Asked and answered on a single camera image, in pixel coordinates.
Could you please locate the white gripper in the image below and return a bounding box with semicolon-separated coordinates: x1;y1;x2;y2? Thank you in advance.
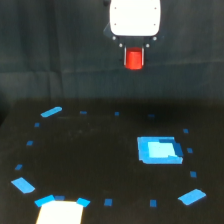
103;0;162;67

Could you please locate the red hexagonal block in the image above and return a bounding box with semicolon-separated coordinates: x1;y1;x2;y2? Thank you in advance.
125;47;143;70

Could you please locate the small blue tape top left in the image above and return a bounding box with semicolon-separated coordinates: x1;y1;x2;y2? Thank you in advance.
80;111;87;115

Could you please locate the black backdrop curtain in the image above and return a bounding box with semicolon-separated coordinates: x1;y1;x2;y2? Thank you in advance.
0;0;224;104

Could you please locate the blue tape square target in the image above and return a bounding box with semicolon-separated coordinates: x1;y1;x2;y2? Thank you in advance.
137;137;184;165

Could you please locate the long blue tape top left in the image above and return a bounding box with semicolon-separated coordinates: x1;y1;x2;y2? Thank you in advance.
41;107;62;118

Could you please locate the small blue tape right middle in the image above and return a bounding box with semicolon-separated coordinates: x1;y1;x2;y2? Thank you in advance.
187;148;193;154

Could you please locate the small blue tape right lower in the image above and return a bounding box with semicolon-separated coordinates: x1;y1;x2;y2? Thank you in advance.
190;171;197;178

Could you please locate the small blue tape left middle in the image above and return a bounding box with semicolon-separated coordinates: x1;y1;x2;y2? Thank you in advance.
26;140;33;146

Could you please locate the small blue tape bottom centre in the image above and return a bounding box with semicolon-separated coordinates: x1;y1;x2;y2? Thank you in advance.
104;199;113;206

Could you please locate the small blue tape bottom right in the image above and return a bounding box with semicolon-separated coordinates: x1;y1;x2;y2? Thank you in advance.
150;199;157;207

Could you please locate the large blue tape right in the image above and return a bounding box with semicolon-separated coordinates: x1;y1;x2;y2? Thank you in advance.
178;189;206;206

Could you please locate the large blue tape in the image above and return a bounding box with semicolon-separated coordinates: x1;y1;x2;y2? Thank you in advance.
12;177;35;194
178;189;206;206

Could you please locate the blue tape right of paper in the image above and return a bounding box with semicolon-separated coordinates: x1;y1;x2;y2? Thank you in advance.
76;198;90;207

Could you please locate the blue tape of paper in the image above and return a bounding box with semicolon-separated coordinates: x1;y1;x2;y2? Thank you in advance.
34;195;55;207
76;198;90;207

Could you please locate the small blue tape left lower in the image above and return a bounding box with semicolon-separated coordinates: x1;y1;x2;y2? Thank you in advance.
15;164;23;170

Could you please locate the large blue tape left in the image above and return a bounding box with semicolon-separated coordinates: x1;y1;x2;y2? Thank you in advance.
12;177;35;194

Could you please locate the blue tape left of paper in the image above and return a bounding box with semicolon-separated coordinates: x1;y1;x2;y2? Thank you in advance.
34;195;55;207

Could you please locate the white paper sheet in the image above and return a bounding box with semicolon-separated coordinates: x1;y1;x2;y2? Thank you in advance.
36;201;83;224

